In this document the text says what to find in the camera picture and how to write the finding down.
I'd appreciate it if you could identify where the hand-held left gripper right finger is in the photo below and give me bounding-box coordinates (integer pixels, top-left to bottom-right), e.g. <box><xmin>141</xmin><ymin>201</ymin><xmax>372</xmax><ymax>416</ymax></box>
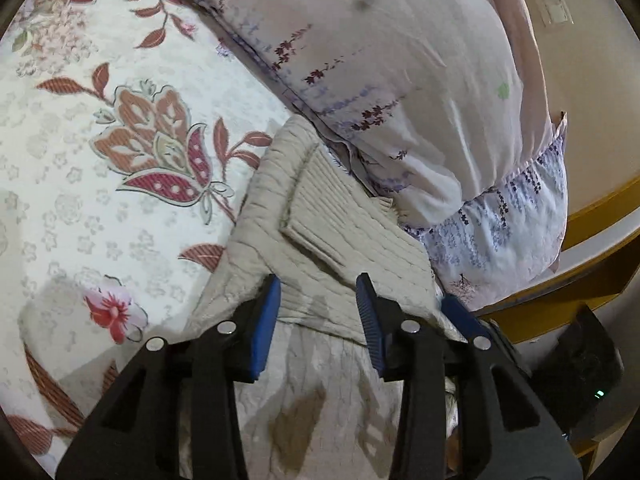
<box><xmin>355</xmin><ymin>273</ymin><xmax>584</xmax><ymax>480</ymax></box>

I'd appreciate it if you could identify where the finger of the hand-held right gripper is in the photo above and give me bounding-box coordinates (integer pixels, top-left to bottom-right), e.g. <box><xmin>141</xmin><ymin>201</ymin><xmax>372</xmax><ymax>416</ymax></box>
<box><xmin>440</xmin><ymin>294</ymin><xmax>527</xmax><ymax>377</ymax></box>

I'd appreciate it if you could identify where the pale purple-flowered pillow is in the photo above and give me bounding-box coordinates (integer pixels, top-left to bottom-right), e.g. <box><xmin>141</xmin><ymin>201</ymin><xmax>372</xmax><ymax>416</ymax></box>
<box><xmin>160</xmin><ymin>0</ymin><xmax>569</xmax><ymax>307</ymax></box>

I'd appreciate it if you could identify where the beige knit sweater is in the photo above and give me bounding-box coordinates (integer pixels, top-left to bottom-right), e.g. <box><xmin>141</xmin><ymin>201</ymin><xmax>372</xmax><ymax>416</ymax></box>
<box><xmin>177</xmin><ymin>114</ymin><xmax>462</xmax><ymax>480</ymax></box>

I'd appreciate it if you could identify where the floral bed sheet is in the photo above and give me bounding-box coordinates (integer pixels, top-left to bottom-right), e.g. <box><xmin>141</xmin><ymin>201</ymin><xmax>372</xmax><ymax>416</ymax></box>
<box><xmin>0</xmin><ymin>0</ymin><xmax>296</xmax><ymax>467</ymax></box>

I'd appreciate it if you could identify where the white wall switch plate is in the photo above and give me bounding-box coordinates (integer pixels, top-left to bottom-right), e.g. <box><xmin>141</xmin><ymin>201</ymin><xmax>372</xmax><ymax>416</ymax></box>
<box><xmin>529</xmin><ymin>0</ymin><xmax>574</xmax><ymax>25</ymax></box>

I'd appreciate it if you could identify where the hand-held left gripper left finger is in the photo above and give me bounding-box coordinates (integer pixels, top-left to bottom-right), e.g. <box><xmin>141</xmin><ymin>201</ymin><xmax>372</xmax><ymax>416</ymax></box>
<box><xmin>55</xmin><ymin>274</ymin><xmax>282</xmax><ymax>480</ymax></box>

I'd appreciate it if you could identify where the pink pillow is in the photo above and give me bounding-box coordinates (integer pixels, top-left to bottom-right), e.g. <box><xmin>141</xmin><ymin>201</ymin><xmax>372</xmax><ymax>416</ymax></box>
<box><xmin>470</xmin><ymin>0</ymin><xmax>557</xmax><ymax>128</ymax></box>

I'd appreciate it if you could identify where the yellow wooden bed frame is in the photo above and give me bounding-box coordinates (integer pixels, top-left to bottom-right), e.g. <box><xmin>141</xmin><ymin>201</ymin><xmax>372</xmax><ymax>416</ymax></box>
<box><xmin>475</xmin><ymin>180</ymin><xmax>640</xmax><ymax>466</ymax></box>

